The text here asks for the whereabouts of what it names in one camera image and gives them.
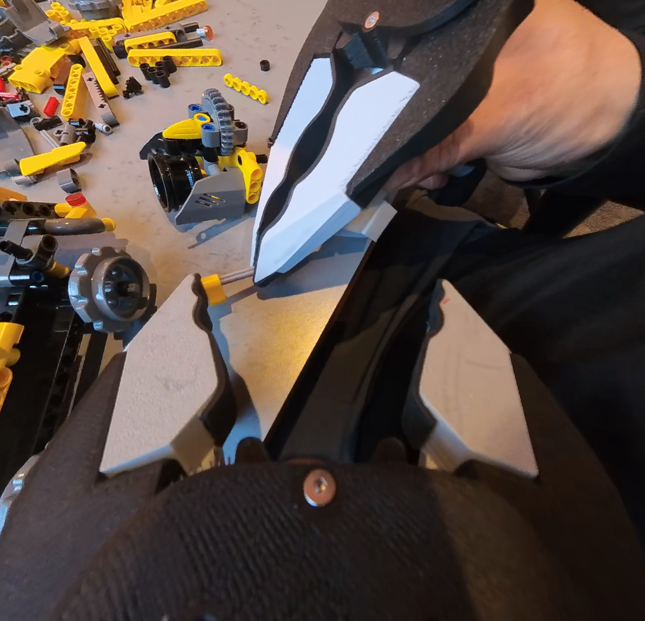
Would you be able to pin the yellow curved fairing piece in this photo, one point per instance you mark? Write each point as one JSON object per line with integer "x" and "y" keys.
{"x": 53, "y": 158}

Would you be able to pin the person's dark clothing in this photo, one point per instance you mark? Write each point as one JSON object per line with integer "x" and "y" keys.
{"x": 554, "y": 303}

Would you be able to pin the pile of black red pieces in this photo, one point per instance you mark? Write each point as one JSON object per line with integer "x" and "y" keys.
{"x": 50, "y": 106}

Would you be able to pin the yellow holed beam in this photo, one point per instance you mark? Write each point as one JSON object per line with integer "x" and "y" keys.
{"x": 246, "y": 87}

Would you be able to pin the thin grey axle rod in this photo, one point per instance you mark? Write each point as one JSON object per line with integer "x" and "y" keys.
{"x": 241, "y": 275}

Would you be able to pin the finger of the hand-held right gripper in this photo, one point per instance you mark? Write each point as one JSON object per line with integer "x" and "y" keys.
{"x": 368, "y": 127}
{"x": 302, "y": 107}

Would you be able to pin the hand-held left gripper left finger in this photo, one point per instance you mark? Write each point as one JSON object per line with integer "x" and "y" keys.
{"x": 161, "y": 379}

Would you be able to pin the small orange peg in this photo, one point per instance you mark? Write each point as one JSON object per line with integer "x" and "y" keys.
{"x": 205, "y": 32}

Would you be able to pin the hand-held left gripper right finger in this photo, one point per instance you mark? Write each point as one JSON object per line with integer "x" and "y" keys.
{"x": 473, "y": 379}

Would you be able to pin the yellow brick wheel subassembly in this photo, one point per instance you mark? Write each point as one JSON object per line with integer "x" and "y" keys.
{"x": 211, "y": 198}

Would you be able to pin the yellow brick vehicle model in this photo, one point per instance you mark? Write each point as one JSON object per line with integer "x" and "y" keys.
{"x": 108, "y": 288}

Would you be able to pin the spread of yellow beams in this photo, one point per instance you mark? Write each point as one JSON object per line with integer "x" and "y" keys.
{"x": 174, "y": 56}

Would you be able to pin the small grey curved connector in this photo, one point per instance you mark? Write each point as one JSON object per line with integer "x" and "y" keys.
{"x": 69, "y": 180}

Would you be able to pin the person's right hand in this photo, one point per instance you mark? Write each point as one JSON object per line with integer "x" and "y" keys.
{"x": 554, "y": 102}

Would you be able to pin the black connector cluster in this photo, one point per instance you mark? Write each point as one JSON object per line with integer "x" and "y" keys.
{"x": 158, "y": 71}

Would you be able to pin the small yellow connector piece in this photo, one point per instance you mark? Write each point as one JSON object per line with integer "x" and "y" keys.
{"x": 214, "y": 288}

